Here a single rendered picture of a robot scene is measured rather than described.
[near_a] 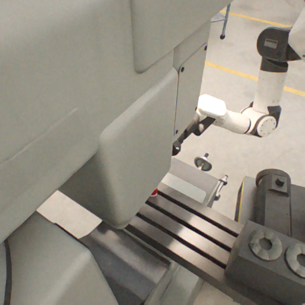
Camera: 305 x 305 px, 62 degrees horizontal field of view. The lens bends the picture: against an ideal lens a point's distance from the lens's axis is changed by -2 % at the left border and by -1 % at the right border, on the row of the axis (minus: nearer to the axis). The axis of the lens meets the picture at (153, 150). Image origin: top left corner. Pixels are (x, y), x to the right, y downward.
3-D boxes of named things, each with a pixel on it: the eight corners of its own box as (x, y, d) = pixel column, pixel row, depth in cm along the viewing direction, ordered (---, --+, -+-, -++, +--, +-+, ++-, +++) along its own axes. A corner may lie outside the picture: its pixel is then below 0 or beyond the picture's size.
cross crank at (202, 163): (196, 161, 162) (198, 148, 153) (213, 168, 158) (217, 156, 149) (183, 178, 153) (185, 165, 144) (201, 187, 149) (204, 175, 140)
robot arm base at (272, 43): (281, 62, 95) (281, 29, 92) (317, 58, 84) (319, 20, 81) (255, 65, 88) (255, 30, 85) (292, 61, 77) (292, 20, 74)
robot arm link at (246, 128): (210, 122, 96) (247, 134, 104) (224, 132, 88) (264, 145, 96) (222, 95, 93) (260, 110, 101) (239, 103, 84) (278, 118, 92)
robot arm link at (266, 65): (274, 67, 96) (282, 27, 90) (296, 70, 89) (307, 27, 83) (254, 69, 90) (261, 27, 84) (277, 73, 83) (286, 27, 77)
